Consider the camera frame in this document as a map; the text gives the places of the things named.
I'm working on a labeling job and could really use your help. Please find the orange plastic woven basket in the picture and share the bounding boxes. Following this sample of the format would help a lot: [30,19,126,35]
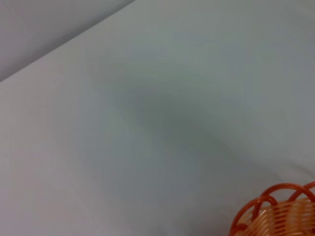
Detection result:
[228,181,315,236]

